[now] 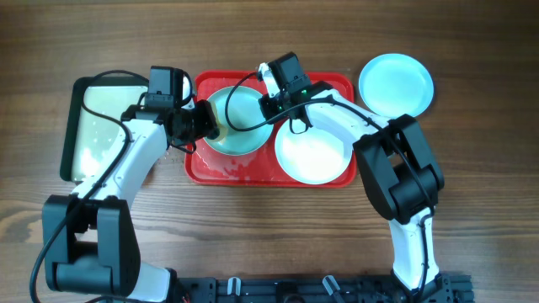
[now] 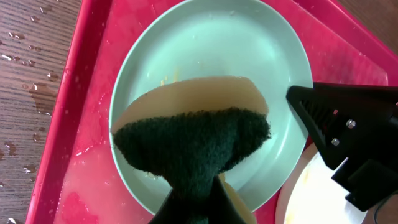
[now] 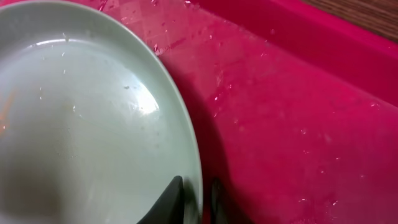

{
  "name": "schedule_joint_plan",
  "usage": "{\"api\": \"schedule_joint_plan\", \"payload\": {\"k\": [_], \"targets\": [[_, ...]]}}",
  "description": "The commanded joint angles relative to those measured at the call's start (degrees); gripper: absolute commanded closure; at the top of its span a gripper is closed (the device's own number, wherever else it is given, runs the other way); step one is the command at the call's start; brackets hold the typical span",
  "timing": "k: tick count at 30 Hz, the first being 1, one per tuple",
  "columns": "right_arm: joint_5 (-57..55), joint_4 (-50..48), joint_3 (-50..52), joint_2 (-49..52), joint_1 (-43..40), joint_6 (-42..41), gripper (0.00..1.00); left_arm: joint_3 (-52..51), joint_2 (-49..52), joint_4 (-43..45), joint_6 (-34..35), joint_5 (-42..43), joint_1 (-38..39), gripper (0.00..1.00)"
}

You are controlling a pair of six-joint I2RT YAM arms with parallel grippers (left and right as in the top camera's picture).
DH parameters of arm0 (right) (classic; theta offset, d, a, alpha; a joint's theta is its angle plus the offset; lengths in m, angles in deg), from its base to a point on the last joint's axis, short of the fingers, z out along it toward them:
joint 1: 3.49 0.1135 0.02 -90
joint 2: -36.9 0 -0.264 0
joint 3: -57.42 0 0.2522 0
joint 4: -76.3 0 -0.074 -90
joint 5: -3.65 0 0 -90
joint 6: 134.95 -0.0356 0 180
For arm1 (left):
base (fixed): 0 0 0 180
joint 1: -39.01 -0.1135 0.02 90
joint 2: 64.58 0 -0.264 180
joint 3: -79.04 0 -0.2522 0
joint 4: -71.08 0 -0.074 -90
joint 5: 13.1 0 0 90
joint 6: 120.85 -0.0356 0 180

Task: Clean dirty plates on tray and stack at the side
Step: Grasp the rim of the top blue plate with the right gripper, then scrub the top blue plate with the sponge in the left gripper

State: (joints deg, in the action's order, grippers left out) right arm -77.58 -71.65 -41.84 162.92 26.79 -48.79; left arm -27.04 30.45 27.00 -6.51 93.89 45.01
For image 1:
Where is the light blue plate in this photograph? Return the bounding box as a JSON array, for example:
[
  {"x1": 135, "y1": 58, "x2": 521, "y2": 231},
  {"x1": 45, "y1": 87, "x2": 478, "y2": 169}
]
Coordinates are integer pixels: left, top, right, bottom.
[
  {"x1": 205, "y1": 86, "x2": 273, "y2": 156},
  {"x1": 358, "y1": 53, "x2": 435, "y2": 118}
]

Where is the green yellow sponge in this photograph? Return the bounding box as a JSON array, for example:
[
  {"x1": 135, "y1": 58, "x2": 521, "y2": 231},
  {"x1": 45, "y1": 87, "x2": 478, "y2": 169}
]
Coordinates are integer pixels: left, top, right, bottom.
[{"x1": 207, "y1": 103, "x2": 228, "y2": 141}]

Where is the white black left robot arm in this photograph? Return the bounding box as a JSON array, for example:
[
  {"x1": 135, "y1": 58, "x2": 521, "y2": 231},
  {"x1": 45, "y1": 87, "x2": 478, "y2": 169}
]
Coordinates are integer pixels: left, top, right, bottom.
[{"x1": 36, "y1": 100, "x2": 218, "y2": 302}]

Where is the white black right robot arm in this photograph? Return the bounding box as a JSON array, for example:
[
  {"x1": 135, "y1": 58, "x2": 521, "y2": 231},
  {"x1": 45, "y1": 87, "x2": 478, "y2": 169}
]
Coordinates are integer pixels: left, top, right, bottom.
[{"x1": 259, "y1": 82, "x2": 444, "y2": 295}]

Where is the red plastic tray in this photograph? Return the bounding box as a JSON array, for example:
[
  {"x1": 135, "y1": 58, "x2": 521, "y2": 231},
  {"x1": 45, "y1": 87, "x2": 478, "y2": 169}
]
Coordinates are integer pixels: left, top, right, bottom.
[{"x1": 184, "y1": 70, "x2": 357, "y2": 189}]

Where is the dark green water tray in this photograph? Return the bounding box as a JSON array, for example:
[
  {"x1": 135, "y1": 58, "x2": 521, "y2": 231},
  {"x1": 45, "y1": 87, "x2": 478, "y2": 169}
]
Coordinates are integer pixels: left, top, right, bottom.
[{"x1": 59, "y1": 75, "x2": 147, "y2": 182}]

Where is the white plate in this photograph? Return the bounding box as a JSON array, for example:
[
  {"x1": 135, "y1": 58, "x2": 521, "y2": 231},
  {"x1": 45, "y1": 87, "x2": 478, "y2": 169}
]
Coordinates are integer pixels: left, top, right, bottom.
[{"x1": 275, "y1": 120, "x2": 352, "y2": 185}]

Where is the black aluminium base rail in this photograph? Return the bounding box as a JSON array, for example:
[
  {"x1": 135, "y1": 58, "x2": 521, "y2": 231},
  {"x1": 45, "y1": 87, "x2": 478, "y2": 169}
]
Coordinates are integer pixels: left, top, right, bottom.
[{"x1": 176, "y1": 274, "x2": 476, "y2": 303}]

